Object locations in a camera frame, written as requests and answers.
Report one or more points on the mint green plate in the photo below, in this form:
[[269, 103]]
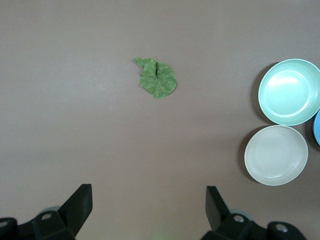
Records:
[[285, 92]]

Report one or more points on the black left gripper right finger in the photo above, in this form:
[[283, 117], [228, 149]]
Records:
[[220, 215]]

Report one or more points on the green lettuce leaf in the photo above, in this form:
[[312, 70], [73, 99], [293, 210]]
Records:
[[157, 80]]

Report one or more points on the beige plate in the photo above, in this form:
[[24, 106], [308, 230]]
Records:
[[275, 155]]

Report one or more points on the blue plate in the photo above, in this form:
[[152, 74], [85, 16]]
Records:
[[317, 127]]

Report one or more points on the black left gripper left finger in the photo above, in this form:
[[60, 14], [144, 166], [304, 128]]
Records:
[[70, 215]]

